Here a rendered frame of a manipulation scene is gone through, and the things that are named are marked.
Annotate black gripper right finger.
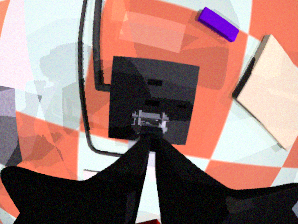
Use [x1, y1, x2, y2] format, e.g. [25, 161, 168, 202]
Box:
[154, 137, 298, 224]

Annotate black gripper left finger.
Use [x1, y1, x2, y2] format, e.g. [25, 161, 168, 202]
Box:
[0, 136, 150, 224]

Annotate purple rectangular block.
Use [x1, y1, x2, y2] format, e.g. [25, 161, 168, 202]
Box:
[198, 7, 239, 41]

